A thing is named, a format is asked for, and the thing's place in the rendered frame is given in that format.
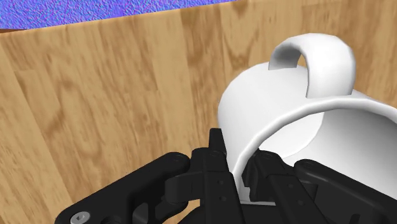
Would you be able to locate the white mug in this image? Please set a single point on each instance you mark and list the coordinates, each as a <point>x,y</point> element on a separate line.
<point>279,102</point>

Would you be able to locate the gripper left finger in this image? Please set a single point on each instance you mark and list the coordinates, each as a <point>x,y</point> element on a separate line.
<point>198,183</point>

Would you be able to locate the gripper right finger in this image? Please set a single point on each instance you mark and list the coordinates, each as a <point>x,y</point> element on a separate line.
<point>297,189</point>

